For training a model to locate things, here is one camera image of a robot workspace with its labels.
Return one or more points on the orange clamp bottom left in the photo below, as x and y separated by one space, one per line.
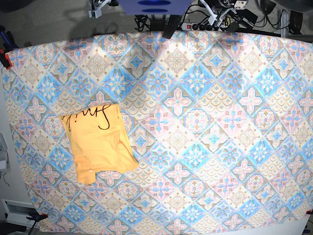
36 217

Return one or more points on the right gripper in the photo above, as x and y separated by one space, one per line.
97 5

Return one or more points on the white tray bottom left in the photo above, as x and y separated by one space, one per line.
17 212

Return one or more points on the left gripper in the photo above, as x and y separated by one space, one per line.
218 9

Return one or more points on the yellow T-shirt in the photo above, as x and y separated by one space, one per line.
99 142

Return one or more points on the white power strip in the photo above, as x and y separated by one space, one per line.
203 27

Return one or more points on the red table clamp left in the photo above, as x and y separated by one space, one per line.
5 60

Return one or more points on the patterned tile tablecloth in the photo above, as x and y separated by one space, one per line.
221 125

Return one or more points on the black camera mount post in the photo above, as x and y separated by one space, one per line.
171 26

